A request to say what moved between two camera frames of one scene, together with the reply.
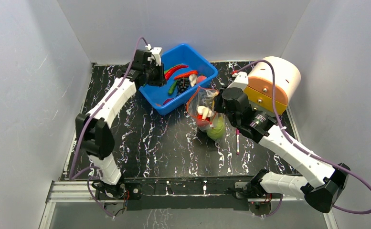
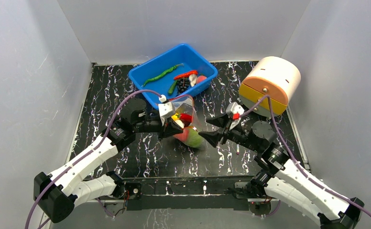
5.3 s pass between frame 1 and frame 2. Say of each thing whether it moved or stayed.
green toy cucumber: stayed
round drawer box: stayed
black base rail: stayed
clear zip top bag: moved
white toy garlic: stayed
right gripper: moved
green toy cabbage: moved
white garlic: moved
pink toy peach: stayed
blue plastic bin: stayed
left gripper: moved
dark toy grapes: stayed
